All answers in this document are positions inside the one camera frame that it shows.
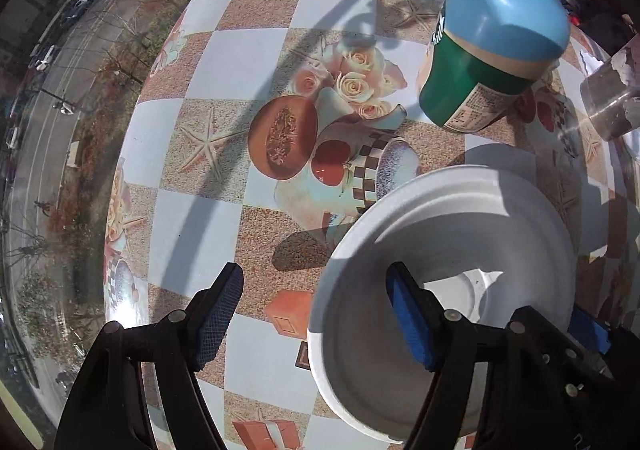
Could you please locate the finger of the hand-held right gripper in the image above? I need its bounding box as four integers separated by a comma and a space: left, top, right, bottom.
519, 304, 613, 381

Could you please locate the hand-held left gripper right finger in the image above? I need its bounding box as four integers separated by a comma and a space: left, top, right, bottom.
385, 261, 549, 450

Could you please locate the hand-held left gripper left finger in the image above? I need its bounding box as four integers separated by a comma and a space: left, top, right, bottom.
52, 261, 245, 450

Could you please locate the white bowl with grey rim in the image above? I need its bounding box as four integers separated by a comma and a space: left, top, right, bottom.
306, 164, 581, 445

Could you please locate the checkered patterned tablecloth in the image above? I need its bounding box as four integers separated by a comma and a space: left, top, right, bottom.
102, 0, 640, 450

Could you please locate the green jar with blue label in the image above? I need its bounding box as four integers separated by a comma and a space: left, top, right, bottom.
417, 0, 587, 133

